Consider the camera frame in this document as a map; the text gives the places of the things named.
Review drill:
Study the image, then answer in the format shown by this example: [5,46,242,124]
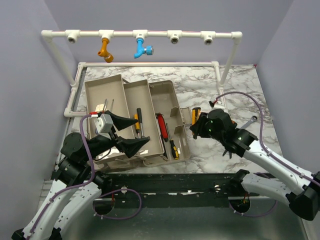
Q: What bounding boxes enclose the orange plastic faucet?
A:
[97,38,114,63]

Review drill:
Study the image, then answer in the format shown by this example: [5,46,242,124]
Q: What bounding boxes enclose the brown translucent tool box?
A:
[84,74,191,171]

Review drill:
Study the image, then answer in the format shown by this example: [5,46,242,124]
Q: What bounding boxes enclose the silver combination wrench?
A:
[240,115,258,129]

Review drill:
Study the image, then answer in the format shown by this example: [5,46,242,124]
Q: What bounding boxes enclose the white PVC pipe frame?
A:
[41,29,243,118]

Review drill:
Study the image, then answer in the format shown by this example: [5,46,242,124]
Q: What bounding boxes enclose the blue plastic faucet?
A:
[133,37,154,59]

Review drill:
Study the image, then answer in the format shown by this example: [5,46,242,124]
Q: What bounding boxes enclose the yellow short screwdriver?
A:
[134,113,140,138]

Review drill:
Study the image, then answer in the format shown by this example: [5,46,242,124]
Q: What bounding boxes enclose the black long screwdriver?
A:
[156,114,169,160]

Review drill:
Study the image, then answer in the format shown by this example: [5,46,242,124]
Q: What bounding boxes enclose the claw hammer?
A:
[136,108,145,138]

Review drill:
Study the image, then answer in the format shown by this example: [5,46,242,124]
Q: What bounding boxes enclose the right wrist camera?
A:
[208,99,227,110]

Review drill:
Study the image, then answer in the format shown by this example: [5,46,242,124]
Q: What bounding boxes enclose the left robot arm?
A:
[11,110,150,240]

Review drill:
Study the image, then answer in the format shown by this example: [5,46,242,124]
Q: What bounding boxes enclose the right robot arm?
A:
[190,107,320,221]

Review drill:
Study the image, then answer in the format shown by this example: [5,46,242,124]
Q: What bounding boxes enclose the red utility knife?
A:
[155,113,169,142]

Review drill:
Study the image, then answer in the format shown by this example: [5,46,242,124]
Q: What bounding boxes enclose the green handled screwdriver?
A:
[110,99,115,112]

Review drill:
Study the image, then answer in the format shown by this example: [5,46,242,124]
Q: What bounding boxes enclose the black needle nose pliers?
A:
[222,149,233,159]

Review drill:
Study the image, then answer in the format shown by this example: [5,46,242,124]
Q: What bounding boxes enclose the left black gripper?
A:
[83,110,150,162]

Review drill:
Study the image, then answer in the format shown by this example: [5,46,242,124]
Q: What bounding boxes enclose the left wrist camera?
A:
[91,113,114,135]

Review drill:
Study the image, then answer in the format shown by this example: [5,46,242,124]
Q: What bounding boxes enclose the yellow black screwdriver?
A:
[166,124,179,160]

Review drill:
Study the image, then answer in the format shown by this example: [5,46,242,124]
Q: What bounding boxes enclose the black metal base rail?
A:
[93,173,247,209]

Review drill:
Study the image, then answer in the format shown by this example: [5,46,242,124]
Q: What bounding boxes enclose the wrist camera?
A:
[208,99,227,110]
[91,113,114,135]

